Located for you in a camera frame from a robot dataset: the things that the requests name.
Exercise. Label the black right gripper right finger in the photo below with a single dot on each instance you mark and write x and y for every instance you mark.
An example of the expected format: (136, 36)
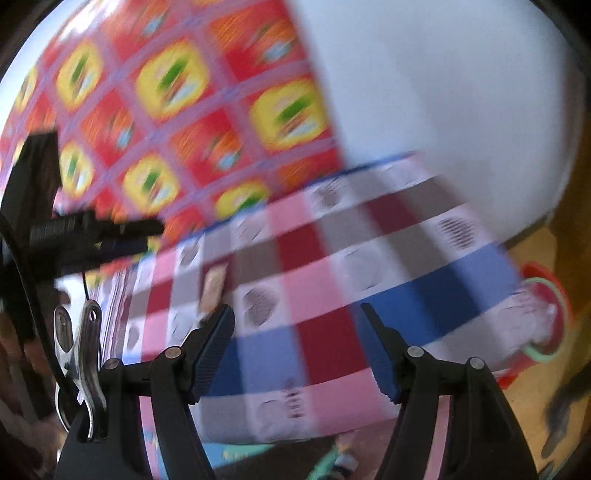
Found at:
(415, 381)

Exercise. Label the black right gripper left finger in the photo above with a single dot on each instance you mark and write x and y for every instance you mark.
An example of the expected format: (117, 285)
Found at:
(179, 377)

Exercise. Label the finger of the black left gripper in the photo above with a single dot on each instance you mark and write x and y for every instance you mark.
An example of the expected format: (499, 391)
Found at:
(83, 235)

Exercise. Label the red trash bin green rim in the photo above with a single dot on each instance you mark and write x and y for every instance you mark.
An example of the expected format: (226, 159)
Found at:
(535, 321)

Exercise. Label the silver metal spring clamp right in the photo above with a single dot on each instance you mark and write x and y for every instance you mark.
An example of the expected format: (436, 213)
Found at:
(78, 358)

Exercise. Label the small orange snack wrapper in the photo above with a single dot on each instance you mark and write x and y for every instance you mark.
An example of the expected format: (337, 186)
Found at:
(214, 282)

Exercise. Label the checkered heart bed sheet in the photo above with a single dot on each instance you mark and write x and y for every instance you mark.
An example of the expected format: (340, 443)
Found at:
(393, 235)

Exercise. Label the red patterned wall cloth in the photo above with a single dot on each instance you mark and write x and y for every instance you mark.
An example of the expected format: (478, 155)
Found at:
(191, 111)

